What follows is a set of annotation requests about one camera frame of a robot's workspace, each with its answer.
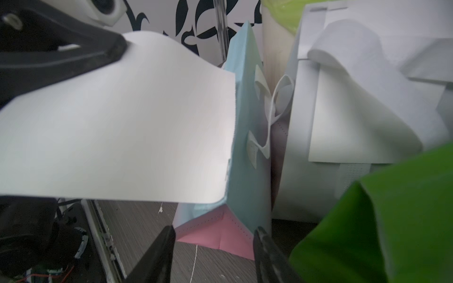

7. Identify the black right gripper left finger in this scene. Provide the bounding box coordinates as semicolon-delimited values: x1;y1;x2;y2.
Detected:
123;225;176;283

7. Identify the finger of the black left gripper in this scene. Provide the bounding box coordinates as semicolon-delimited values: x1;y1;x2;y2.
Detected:
1;1;127;107

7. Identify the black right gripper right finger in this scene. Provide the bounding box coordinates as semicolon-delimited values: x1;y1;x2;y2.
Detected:
253;226;304;283

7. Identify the white paper receipt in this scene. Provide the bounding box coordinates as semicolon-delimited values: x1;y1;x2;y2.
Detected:
1;31;235;204

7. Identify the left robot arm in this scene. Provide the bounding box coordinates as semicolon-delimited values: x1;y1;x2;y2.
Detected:
1;1;127;277

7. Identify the pink and blue paper bag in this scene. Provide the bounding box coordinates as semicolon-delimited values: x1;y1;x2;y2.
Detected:
173;22;271;259

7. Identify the green paper bag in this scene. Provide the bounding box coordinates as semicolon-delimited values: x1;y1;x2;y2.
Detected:
289;144;453;283

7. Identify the white paper bag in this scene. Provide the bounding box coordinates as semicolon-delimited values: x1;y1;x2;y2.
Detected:
273;1;453;223

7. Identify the white bin with green liner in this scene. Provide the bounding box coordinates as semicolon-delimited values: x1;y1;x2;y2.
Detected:
261;1;313;90

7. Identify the aluminium frame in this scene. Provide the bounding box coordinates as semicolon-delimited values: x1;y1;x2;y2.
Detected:
213;0;229;62

